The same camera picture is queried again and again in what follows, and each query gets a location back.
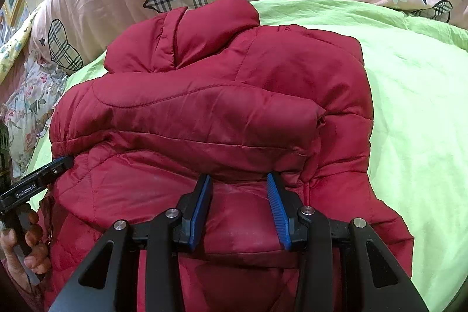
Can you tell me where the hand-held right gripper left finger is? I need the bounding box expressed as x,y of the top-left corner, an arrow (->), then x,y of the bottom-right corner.
47,174 -> 214,312

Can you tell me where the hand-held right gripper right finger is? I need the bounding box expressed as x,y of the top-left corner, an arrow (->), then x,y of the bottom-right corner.
266,171 -> 430,312

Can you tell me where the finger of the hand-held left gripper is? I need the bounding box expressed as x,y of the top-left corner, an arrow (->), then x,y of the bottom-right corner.
43,156 -> 76,185

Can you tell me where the red puffer jacket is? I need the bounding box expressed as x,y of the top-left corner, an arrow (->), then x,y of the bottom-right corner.
38,0 -> 415,312

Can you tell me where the person's left forearm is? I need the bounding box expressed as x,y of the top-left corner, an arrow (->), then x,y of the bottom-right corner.
4,279 -> 50,312

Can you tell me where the person's left hand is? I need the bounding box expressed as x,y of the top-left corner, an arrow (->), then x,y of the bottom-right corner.
0,211 -> 52,294

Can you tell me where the floral grey pillow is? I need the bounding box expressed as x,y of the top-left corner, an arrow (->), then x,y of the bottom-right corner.
0,49 -> 70,181

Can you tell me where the yellow floral blanket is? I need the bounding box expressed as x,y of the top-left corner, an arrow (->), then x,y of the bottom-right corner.
0,3 -> 44,82

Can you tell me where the green bed sheet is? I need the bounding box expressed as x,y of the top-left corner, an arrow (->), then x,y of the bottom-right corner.
27,0 -> 468,312

